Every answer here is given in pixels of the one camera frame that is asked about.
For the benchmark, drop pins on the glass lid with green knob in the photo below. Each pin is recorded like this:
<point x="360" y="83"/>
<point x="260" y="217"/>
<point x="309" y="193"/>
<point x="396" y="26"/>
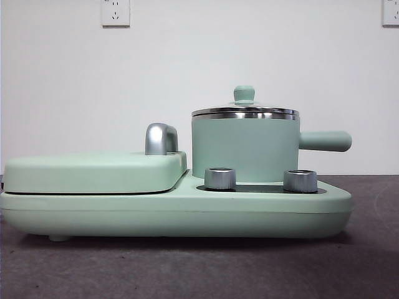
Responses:
<point x="244" y="93"/>

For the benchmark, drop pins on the white wall socket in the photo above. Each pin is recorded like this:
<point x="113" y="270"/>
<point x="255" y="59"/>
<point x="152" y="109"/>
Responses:
<point x="115" y="14"/>
<point x="391" y="12"/>

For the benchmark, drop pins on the silver control knob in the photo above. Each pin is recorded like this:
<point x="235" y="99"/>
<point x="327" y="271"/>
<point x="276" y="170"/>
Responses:
<point x="300" y="180"/>
<point x="219" y="178"/>

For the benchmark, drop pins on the mint green breakfast machine base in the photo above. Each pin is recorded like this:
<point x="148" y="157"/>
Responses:
<point x="124" y="211"/>

